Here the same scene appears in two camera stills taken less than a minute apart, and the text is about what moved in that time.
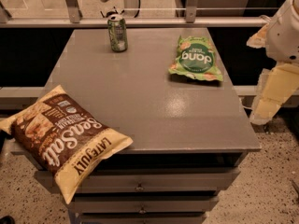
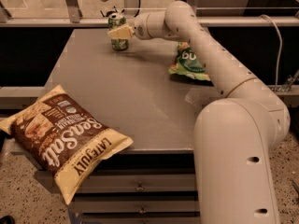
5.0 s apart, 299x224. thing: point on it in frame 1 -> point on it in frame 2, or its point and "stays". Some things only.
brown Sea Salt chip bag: [64, 136] stays
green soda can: [118, 33] stays
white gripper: [284, 38] -> [139, 26]
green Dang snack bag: [195, 58] stays
